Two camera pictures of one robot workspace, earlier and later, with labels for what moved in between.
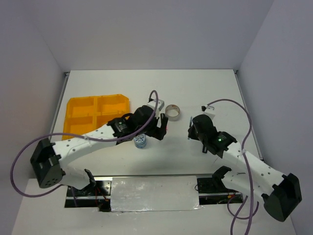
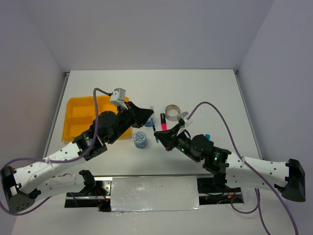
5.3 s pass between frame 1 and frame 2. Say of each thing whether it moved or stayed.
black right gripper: moved
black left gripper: moved
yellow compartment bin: stayed
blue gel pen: moved
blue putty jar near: stayed
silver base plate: stayed
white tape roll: stayed
